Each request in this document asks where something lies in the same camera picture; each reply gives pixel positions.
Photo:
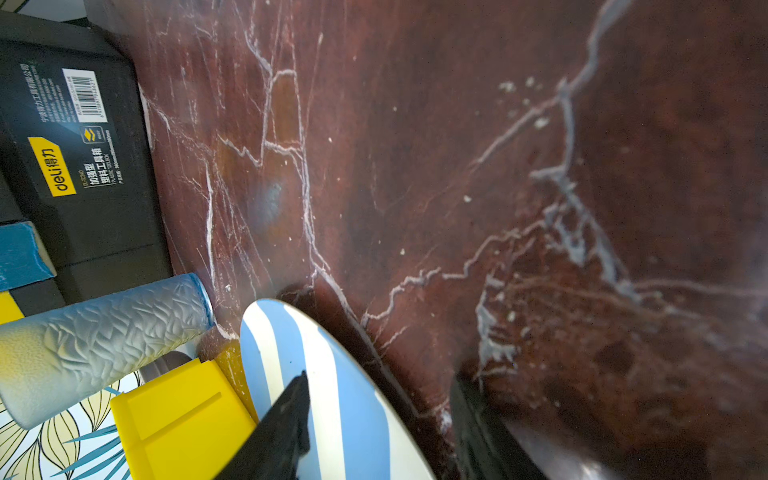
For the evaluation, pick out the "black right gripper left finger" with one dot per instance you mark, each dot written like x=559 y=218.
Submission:
x=281 y=439

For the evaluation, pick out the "yellow plastic bin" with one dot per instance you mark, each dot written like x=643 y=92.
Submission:
x=187 y=423

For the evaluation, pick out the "blue striped plate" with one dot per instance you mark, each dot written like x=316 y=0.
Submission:
x=354 y=431

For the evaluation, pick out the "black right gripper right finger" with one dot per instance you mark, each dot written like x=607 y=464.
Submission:
x=485 y=448

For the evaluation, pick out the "yellow black plastic toolbox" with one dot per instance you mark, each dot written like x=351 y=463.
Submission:
x=75 y=162

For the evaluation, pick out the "blue textured plastic cup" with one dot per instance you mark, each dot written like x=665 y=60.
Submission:
x=54 y=360

